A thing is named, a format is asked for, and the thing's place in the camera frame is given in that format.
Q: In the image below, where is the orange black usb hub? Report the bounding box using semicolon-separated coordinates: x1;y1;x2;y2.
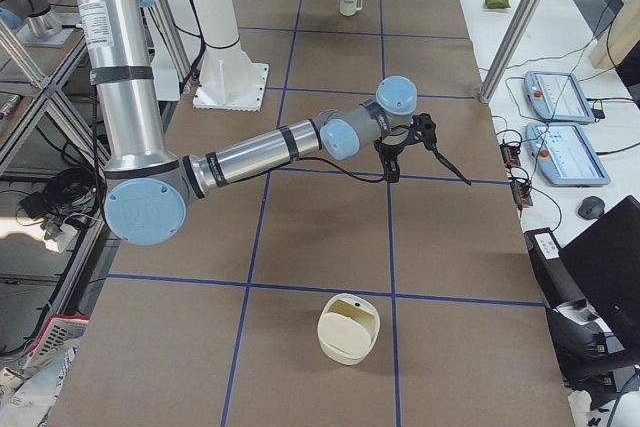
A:
500;143;521;169
511;179;533;210

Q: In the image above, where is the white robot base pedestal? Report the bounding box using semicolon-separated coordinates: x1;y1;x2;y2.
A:
193;0;269;111

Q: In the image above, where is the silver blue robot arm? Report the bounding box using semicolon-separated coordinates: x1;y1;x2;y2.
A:
76;0;436;245

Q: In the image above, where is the black box with label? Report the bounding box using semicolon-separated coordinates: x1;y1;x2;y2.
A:
523;227;589;308

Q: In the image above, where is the black laptop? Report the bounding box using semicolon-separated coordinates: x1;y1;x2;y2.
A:
560;195;639;348

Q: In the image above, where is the white mug with handle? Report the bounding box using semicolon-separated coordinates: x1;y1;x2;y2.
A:
339;0;364;17

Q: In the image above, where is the aluminium frame post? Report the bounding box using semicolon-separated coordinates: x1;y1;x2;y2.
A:
478;0;541;104

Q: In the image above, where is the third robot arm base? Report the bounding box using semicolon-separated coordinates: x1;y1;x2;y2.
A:
1;0;82;48

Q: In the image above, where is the white basket with handle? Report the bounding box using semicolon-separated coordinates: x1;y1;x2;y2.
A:
316;293;381;366

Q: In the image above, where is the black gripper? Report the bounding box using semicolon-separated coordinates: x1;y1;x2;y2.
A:
374;113;437;183

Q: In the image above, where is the grey teach pendant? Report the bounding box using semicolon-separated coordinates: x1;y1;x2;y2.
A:
524;122;611;187
524;71;595;124

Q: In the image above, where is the grey teach pendant far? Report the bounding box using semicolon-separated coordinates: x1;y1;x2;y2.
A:
524;71;595;124

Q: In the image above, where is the grey teach pendant near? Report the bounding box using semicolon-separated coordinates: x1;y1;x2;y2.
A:
524;122;611;187

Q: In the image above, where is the black computer mouse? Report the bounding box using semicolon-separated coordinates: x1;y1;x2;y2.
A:
577;196;605;220

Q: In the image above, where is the green cloth bundle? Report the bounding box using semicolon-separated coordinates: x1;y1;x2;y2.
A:
484;0;511;10

